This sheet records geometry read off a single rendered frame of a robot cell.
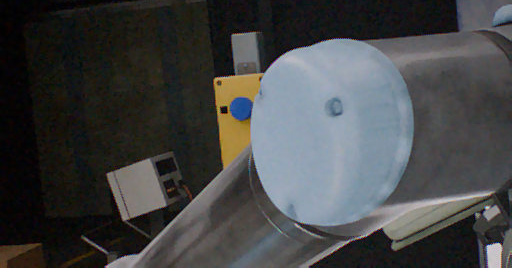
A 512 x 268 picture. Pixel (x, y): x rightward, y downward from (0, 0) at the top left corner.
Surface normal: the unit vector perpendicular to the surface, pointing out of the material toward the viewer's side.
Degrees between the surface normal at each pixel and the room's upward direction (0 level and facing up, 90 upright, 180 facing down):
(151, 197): 90
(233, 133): 90
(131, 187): 90
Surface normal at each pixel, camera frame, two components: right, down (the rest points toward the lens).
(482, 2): -0.29, 0.08
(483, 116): 0.41, -0.07
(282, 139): -0.87, 0.08
